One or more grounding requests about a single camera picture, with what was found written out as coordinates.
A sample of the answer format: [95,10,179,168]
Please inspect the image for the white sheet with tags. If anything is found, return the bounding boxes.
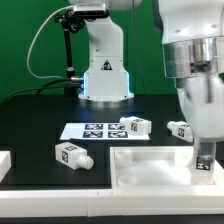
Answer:
[60,123,149,140]

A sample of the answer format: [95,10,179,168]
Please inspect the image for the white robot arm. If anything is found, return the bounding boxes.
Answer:
[69,0,224,142]

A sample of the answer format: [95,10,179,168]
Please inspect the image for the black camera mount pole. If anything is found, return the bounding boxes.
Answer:
[54,10,84,97]

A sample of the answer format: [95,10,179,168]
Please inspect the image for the white left barrier block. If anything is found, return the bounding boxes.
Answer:
[0,151,11,183]

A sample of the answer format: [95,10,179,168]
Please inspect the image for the white square tabletop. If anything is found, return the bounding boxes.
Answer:
[110,146,224,188]

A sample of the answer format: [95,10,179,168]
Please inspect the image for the black cables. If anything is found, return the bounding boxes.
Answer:
[0,78,84,104]

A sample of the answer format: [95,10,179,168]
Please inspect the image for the black camera on mount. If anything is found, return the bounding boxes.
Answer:
[73,3,108,18]

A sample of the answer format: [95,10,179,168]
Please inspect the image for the grey cable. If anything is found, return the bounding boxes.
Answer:
[26,4,76,80]

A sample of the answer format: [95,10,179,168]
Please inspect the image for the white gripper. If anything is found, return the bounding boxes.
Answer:
[177,75,224,142]

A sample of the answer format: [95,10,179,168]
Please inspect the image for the white front barrier wall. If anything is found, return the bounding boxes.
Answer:
[0,190,224,218]

